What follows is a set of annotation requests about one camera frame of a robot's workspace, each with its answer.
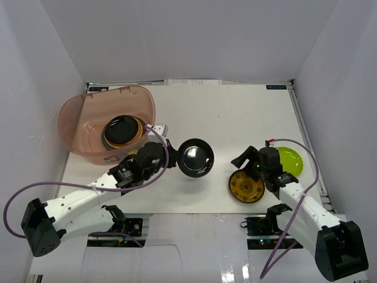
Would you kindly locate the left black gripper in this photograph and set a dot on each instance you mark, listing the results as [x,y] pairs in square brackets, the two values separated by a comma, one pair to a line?
[171,154]

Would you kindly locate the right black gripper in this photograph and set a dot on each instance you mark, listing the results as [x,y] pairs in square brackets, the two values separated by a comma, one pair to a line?
[251,152]

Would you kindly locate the orange woven round plate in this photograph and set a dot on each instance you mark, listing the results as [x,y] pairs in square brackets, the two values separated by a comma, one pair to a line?
[138,137]

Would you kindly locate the yellow patterned plate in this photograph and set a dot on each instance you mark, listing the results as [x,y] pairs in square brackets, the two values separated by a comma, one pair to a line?
[244,188]

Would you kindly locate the glossy black plate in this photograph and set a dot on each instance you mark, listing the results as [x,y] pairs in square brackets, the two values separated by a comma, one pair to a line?
[122,131]

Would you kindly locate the lime green plate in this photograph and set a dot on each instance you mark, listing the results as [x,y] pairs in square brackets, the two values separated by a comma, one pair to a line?
[291,161]

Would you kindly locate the small black plate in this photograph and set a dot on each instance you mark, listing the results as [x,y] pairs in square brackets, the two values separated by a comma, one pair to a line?
[195,158]

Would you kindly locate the dark teal glazed plate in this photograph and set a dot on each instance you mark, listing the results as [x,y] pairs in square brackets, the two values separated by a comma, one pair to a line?
[104,143]

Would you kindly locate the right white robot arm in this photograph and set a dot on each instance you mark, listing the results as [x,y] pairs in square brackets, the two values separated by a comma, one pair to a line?
[298,220]

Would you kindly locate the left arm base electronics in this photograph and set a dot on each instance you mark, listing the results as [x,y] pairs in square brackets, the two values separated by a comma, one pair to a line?
[129,234]

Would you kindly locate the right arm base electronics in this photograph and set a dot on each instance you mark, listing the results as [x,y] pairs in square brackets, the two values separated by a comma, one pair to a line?
[260,233]

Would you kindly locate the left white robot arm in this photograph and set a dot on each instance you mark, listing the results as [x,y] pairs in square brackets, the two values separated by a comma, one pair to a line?
[82,212]

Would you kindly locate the pink translucent plastic bin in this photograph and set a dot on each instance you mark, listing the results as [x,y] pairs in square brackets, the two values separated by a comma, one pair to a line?
[106,126]

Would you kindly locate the white papers at back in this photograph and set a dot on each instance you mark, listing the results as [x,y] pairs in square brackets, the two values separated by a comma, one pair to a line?
[192,82]

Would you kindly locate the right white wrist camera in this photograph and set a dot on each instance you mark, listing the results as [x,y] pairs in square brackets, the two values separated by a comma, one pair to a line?
[270,143]

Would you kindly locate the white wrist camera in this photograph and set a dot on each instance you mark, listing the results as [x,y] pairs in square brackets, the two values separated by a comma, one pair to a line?
[270,143]
[161,129]

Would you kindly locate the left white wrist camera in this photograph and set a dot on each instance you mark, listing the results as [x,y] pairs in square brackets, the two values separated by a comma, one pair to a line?
[161,129]

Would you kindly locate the aluminium table frame rail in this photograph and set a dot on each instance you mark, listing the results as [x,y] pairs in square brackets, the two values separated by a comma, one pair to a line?
[323,193]

